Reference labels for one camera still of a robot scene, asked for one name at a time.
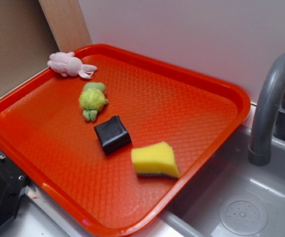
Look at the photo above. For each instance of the brown cardboard panel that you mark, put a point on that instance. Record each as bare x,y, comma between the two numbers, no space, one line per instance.
26,41

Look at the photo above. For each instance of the orange plastic tray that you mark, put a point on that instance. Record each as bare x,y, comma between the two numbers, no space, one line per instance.
43,131

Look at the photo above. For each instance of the black box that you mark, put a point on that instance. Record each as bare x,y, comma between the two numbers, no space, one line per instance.
112,135

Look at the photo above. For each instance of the grey toy sink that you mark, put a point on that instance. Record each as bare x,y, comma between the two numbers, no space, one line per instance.
229,197

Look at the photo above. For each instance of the green plush frog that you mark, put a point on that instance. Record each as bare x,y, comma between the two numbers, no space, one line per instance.
92,100

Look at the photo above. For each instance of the grey toy faucet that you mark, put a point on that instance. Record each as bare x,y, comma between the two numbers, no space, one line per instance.
269,117

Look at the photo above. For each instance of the yellow sponge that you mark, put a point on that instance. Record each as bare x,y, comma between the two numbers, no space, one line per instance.
155,160

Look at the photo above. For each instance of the wooden board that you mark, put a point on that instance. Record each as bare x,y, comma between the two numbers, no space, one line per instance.
67,24

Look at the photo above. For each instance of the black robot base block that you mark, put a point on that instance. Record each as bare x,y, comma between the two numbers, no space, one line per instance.
13,182

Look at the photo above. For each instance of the pink plush bunny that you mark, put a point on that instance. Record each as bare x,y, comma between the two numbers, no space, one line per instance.
67,64

